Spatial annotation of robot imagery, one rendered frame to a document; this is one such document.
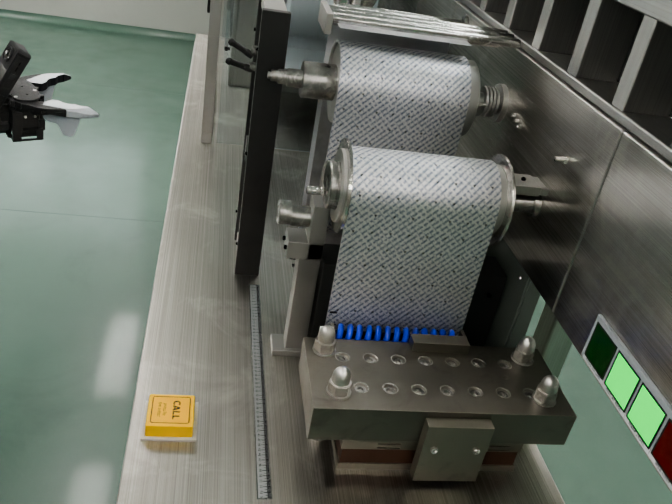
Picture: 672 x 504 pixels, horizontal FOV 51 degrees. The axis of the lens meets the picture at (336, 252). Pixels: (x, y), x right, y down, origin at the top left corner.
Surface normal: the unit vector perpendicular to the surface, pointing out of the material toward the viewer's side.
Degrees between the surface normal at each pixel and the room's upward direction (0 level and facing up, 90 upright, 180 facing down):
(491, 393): 0
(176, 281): 0
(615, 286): 90
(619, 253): 90
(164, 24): 90
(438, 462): 90
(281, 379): 0
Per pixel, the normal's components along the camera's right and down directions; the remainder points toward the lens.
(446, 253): 0.13, 0.51
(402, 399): 0.16, -0.85
